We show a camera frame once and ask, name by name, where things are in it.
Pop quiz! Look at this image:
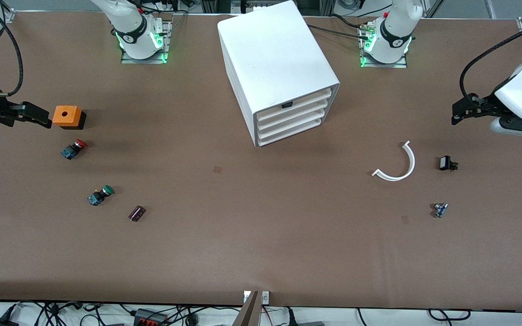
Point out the red push button switch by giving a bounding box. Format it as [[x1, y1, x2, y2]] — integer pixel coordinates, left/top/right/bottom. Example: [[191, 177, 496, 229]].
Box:
[[60, 139, 87, 160]]

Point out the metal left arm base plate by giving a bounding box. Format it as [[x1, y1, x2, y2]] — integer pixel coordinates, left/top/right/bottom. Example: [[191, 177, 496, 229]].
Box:
[[359, 23, 409, 69]]

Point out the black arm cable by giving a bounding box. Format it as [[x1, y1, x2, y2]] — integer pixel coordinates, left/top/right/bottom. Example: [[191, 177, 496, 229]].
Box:
[[459, 18, 522, 105], [0, 0, 24, 96]]

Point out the white plastic drawer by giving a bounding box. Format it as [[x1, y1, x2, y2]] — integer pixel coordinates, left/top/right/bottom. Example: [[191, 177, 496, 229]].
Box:
[[258, 110, 329, 139], [257, 101, 333, 131], [259, 119, 324, 147]]

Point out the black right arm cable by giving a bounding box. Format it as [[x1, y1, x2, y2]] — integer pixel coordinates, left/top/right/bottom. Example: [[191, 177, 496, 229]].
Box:
[[0, 0, 24, 96]]

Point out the white plastic bracket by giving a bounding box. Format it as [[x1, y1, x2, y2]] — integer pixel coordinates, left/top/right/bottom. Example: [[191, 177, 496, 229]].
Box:
[[243, 291, 270, 305]]

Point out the white curved plastic strip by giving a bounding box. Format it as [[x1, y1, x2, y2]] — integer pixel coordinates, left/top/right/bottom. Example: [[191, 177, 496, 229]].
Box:
[[372, 140, 416, 182]]

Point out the green push button switch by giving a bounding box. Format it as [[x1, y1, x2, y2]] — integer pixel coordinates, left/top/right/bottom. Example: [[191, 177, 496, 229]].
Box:
[[87, 185, 115, 207]]

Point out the black orange power strip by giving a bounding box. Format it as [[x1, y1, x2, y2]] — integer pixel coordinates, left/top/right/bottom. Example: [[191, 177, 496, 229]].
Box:
[[133, 308, 169, 326]]

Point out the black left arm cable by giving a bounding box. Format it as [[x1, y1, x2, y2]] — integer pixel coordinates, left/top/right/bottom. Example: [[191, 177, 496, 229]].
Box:
[[459, 18, 522, 105]]

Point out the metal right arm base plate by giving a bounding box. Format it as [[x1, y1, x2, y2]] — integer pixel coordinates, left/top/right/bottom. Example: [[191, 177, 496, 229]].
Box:
[[121, 20, 173, 64]]

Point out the black base cable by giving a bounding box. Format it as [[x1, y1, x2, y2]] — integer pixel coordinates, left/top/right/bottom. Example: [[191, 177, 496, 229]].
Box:
[[309, 14, 371, 41]]

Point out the white drawer with black handle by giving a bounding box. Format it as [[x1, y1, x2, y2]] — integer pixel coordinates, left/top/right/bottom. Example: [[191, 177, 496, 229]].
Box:
[[256, 88, 334, 122]]

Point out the white drawer cabinet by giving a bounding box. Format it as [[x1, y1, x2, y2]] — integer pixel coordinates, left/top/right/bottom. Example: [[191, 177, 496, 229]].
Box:
[[217, 0, 341, 148]]

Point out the brown wooden post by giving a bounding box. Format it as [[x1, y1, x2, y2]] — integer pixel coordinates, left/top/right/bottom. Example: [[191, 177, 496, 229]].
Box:
[[233, 291, 262, 326]]

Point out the orange button enclosure box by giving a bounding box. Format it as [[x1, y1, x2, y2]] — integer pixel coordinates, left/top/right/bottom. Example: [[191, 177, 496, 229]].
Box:
[[52, 105, 87, 130]]

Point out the black looped cable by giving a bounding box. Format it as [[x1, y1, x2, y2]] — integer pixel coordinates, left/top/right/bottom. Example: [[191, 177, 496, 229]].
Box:
[[428, 308, 471, 322]]

